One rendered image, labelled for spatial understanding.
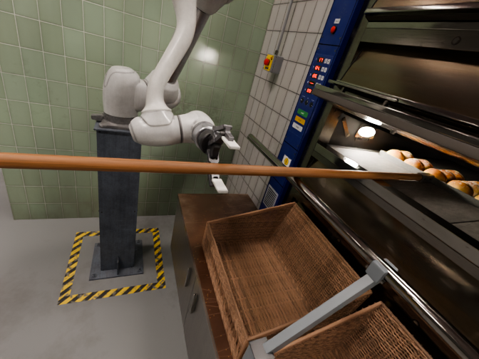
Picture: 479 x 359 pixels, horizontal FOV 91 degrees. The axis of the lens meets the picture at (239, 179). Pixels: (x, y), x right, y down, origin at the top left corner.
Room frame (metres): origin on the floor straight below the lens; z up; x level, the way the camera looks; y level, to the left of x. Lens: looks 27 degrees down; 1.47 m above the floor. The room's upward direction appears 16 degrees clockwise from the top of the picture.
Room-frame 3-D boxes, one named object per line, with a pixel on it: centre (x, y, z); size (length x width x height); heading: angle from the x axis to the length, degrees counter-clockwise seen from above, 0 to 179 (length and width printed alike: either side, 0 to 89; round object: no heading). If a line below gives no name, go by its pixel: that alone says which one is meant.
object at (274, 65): (1.69, 0.00, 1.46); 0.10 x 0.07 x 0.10; 29
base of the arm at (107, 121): (1.13, 0.69, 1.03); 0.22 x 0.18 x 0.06; 119
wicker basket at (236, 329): (0.77, -0.24, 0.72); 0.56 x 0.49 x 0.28; 27
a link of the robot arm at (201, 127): (0.78, 0.15, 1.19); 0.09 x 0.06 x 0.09; 120
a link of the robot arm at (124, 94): (1.15, 0.67, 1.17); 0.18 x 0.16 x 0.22; 146
